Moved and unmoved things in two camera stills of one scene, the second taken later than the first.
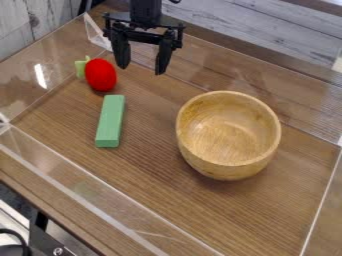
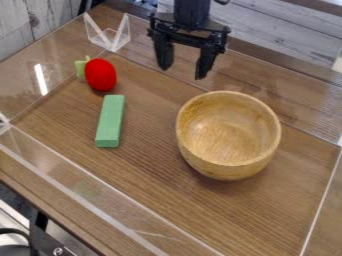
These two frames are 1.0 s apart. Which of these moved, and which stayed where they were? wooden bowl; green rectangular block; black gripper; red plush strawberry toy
Moved: black gripper
Stayed: wooden bowl; green rectangular block; red plush strawberry toy
